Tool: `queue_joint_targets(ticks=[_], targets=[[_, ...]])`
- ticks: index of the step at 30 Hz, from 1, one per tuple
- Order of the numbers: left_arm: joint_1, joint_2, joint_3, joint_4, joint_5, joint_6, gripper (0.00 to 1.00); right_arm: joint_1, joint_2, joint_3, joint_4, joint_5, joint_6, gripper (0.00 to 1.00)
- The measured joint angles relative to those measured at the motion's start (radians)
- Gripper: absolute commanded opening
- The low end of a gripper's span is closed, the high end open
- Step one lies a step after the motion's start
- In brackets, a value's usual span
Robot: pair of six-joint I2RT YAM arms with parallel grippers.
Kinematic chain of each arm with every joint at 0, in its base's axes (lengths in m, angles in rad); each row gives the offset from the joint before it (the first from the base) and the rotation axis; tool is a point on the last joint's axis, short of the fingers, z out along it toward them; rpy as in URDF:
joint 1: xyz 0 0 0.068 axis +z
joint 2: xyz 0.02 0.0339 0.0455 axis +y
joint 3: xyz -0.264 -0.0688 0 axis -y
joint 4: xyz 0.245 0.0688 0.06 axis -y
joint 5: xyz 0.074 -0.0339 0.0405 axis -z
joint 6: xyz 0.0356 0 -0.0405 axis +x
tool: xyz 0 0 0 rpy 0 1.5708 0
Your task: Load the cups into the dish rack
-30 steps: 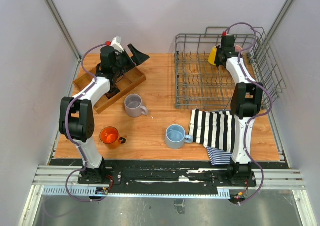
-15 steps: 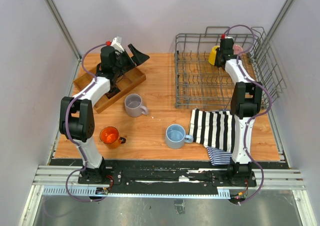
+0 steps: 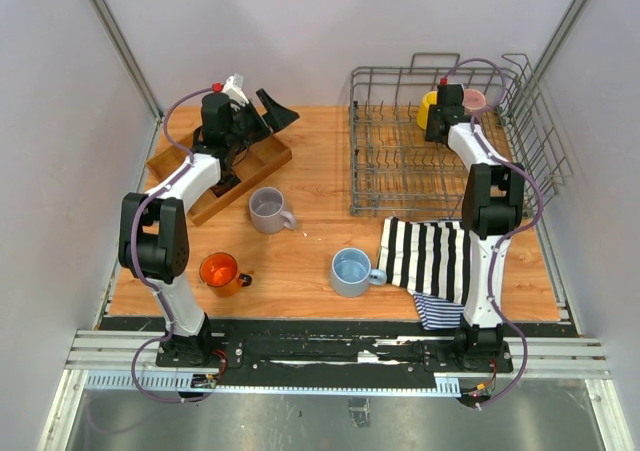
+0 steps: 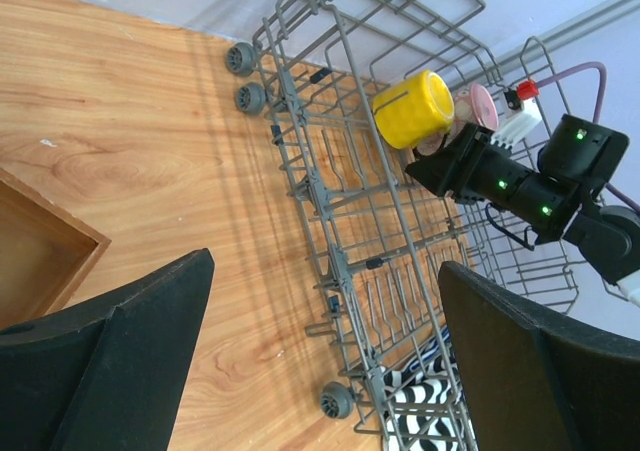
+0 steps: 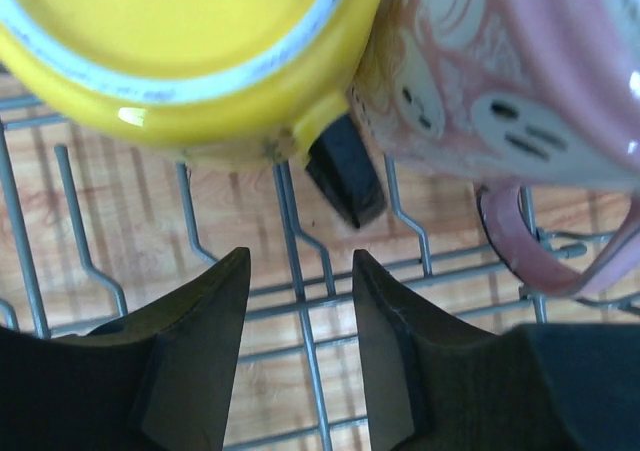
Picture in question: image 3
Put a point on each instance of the wooden compartment tray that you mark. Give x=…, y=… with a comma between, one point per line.
x=263, y=159

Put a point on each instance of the lilac grey mug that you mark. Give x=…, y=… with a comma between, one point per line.
x=269, y=212

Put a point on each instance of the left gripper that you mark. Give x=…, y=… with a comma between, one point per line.
x=276, y=117

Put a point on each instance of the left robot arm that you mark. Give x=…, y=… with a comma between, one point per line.
x=153, y=235

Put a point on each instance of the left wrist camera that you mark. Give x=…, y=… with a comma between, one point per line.
x=232, y=86

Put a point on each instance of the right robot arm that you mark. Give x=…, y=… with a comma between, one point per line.
x=492, y=210

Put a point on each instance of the grey wire dish rack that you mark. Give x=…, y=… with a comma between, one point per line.
x=395, y=171

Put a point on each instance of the orange glass mug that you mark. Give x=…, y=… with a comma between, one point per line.
x=221, y=273

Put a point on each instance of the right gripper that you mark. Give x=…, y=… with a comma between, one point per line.
x=433, y=114

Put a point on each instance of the pink ghost pattern mug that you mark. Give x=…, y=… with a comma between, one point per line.
x=473, y=101

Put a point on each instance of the blue white striped cloth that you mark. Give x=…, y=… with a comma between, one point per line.
x=436, y=313

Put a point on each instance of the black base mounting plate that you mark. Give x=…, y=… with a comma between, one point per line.
x=338, y=342

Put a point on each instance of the yellow enamel mug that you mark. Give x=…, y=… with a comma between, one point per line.
x=428, y=100

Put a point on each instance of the black white striped cloth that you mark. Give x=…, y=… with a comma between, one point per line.
x=428, y=257

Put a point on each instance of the light blue mug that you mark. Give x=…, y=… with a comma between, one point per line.
x=352, y=273

